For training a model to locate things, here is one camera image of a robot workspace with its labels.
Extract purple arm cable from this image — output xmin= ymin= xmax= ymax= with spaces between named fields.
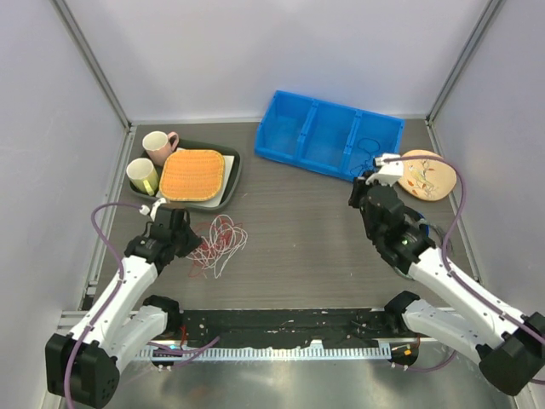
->
xmin=63 ymin=202 xmax=222 ymax=408
xmin=382 ymin=153 xmax=545 ymax=372

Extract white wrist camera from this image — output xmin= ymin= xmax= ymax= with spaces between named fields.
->
xmin=365 ymin=153 xmax=404 ymax=187
xmin=139 ymin=198 xmax=168 ymax=221

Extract pink ceramic mug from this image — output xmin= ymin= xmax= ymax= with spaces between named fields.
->
xmin=142 ymin=131 xmax=180 ymax=167

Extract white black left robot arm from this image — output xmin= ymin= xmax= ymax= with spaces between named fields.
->
xmin=45 ymin=201 xmax=202 ymax=408

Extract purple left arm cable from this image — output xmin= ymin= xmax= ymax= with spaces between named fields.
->
xmin=63 ymin=202 xmax=222 ymax=408

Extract blue wire coil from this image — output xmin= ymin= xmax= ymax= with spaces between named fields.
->
xmin=410 ymin=210 xmax=431 ymax=235

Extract yellow green ceramic mug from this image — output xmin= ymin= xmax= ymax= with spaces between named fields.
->
xmin=126 ymin=158 xmax=159 ymax=196

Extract orange woven mat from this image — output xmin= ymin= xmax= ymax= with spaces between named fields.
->
xmin=158 ymin=148 xmax=226 ymax=203

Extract slotted cable duct rail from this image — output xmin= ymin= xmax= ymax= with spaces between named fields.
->
xmin=131 ymin=344 xmax=393 ymax=363

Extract aluminium frame post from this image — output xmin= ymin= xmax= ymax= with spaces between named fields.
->
xmin=50 ymin=0 xmax=131 ymax=130
xmin=426 ymin=0 xmax=505 ymax=124

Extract dark green plastic tray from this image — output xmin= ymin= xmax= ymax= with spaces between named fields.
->
xmin=129 ymin=141 xmax=242 ymax=212

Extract dark blue thin wire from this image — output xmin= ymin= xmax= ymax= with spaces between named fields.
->
xmin=347 ymin=138 xmax=384 ymax=180

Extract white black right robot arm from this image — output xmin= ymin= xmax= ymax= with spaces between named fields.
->
xmin=348 ymin=177 xmax=544 ymax=396

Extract aluminium frame post right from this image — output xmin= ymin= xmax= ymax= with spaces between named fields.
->
xmin=426 ymin=0 xmax=505 ymax=124

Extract beige decorated ceramic plate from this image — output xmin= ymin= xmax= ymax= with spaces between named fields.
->
xmin=399 ymin=158 xmax=457 ymax=201

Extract aluminium frame post left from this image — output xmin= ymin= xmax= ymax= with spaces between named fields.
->
xmin=50 ymin=0 xmax=131 ymax=130

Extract grey wire coil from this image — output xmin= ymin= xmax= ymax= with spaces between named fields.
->
xmin=419 ymin=216 xmax=455 ymax=256

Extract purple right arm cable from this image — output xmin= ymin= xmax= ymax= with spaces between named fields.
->
xmin=382 ymin=153 xmax=545 ymax=372

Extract red thin wire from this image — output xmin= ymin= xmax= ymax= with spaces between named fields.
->
xmin=186 ymin=219 xmax=244 ymax=278

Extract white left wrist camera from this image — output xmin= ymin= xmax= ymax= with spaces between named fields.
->
xmin=139 ymin=198 xmax=168 ymax=221

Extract blue three-compartment plastic bin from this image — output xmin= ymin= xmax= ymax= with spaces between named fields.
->
xmin=255 ymin=90 xmax=404 ymax=181

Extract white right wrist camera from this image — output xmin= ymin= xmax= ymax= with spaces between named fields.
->
xmin=365 ymin=153 xmax=404 ymax=187

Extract white thin wire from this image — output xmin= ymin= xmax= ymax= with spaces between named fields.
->
xmin=189 ymin=214 xmax=250 ymax=280

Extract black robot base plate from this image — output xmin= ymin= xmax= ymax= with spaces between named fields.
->
xmin=180 ymin=308 xmax=416 ymax=349

